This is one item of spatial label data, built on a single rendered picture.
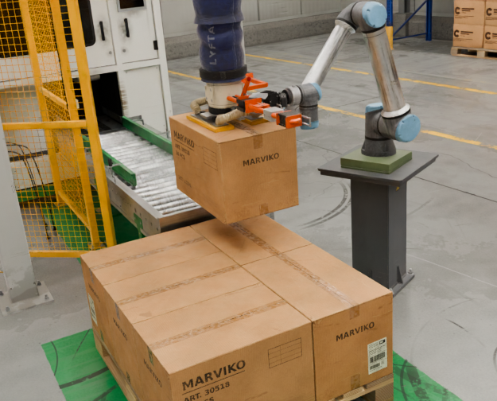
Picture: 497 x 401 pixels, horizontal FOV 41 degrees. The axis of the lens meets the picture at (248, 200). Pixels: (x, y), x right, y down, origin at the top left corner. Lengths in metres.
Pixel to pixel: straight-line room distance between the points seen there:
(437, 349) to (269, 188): 1.15
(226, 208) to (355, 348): 0.85
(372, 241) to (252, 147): 1.10
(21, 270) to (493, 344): 2.67
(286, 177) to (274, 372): 0.99
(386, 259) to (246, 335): 1.47
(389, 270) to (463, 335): 0.57
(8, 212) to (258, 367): 2.03
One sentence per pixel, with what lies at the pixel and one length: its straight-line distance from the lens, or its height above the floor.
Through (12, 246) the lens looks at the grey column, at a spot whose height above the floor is 0.38.
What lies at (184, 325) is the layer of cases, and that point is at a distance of 2.68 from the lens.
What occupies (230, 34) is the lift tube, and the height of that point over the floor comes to 1.54.
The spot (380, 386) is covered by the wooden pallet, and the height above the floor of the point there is 0.11.
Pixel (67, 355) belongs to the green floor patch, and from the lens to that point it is 3.69.
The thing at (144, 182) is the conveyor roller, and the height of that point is 0.53.
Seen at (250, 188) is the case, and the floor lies 0.87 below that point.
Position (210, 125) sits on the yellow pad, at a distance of 3.18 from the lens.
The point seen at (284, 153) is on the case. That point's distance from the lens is 3.14.
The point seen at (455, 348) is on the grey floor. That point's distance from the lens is 3.50.
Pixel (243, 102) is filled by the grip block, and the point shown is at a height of 1.27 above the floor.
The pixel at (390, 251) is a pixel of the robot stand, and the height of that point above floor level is 0.26.
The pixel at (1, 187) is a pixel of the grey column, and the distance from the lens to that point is 4.05.
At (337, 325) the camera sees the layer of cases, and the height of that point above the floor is 0.48.
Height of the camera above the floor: 1.91
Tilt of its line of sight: 21 degrees down
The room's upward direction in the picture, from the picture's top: 5 degrees counter-clockwise
